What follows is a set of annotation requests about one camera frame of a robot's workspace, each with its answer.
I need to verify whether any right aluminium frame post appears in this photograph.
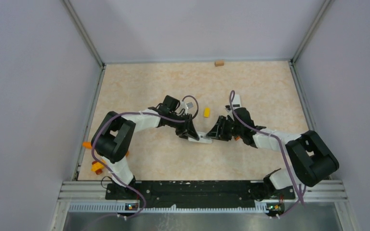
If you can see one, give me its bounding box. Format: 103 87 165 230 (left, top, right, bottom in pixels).
291 0 335 65

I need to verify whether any white cable duct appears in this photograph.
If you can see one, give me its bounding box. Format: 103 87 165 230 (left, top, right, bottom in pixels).
68 202 282 214

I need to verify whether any orange cone toy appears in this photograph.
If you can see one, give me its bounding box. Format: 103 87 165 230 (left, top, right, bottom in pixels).
82 141 92 150

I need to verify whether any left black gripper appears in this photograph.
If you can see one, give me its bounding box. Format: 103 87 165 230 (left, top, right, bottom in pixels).
167 113 199 141

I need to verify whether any yellow block centre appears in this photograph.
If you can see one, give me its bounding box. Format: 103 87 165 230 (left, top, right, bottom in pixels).
203 107 211 118

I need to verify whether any aluminium frame post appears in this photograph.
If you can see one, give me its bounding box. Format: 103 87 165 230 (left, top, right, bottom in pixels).
61 0 105 69
291 0 335 65

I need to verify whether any white remote control back up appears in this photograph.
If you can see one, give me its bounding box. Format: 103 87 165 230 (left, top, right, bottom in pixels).
229 94 241 109

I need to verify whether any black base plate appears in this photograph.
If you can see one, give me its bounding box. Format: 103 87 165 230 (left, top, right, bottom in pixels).
105 180 296 209

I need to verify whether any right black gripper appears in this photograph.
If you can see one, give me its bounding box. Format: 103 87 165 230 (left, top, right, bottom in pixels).
206 115 243 141

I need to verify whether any brown wooden block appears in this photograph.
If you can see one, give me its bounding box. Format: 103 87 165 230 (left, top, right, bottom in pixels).
214 60 225 67

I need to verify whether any yellow toy car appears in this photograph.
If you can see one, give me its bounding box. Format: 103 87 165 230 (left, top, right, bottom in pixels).
91 160 105 175

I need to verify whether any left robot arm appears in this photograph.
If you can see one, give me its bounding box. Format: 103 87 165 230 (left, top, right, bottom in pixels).
91 95 201 199

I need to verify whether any left aluminium frame post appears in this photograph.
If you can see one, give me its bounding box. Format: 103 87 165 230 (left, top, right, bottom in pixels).
61 0 105 69

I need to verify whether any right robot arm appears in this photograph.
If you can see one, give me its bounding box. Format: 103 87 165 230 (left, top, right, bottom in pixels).
206 107 340 200

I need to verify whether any white remote with buttons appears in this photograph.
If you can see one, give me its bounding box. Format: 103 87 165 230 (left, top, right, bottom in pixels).
187 131 213 144

